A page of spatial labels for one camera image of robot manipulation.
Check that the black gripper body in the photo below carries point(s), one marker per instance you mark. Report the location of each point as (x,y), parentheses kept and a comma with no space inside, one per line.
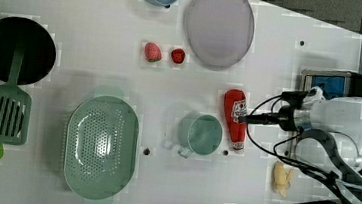
(285,116)

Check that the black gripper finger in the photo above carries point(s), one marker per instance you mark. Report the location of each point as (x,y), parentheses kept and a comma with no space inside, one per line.
(257,116)
(252,120)

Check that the red plush ketchup bottle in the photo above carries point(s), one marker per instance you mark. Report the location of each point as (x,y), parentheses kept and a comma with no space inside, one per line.
(235,106)

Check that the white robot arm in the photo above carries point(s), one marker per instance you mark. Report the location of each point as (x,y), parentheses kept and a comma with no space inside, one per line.
(327,138)

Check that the lavender plate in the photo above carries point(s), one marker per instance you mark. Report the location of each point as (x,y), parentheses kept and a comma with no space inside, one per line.
(220,32)

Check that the peeled banana toy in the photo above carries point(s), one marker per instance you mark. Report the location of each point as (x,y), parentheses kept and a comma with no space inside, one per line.
(282,178)

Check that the green mug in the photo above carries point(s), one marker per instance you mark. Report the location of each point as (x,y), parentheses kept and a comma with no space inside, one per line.
(198,134)

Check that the red strawberry toy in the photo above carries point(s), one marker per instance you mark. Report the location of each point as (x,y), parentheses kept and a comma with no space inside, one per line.
(178,56)

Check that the pink strawberry toy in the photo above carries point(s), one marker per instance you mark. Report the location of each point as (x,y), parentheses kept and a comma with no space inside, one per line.
(152,52)

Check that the green colander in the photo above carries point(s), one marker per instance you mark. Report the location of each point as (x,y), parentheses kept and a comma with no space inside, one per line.
(101,145)

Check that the green slotted spatula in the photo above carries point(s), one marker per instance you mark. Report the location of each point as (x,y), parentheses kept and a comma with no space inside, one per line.
(15,104)

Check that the black frying pan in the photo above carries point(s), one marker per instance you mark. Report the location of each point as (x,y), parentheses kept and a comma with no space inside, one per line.
(39,51)

